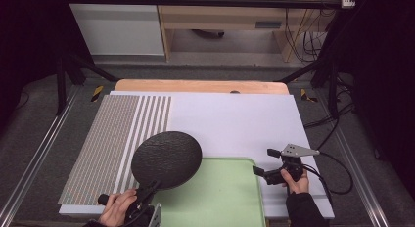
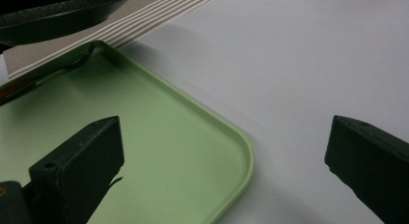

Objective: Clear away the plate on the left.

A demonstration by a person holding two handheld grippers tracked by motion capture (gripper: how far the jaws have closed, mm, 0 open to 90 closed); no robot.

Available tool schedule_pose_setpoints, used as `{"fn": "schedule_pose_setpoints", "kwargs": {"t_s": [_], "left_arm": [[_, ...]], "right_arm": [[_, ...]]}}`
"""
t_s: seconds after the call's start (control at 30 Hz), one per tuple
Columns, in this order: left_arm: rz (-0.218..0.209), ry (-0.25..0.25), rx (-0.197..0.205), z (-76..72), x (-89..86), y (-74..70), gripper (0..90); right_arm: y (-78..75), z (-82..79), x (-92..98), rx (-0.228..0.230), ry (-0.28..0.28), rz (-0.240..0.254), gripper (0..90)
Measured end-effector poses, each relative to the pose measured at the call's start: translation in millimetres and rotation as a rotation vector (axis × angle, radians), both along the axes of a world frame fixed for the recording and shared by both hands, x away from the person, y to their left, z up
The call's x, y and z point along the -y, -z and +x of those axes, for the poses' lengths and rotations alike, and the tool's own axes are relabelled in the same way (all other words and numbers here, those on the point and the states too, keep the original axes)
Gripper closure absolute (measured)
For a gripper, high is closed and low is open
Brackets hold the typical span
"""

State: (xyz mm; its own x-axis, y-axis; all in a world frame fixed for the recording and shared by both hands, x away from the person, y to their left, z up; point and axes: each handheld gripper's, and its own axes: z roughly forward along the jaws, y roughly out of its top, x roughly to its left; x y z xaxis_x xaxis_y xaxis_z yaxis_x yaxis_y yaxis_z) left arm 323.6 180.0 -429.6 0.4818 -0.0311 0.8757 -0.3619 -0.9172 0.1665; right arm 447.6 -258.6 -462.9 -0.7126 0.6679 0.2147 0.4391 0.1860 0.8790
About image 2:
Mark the striped placemat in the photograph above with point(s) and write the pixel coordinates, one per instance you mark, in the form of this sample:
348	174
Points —
135	21

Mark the black textured plate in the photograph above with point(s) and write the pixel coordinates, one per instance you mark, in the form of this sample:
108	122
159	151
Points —
48	18

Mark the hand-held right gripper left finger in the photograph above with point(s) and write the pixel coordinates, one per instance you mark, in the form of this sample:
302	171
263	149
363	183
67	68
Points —
80	172

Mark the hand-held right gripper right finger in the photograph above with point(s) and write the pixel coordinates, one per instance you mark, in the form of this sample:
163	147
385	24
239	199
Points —
373	166

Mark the green tray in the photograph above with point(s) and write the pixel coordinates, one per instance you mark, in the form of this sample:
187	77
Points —
160	137

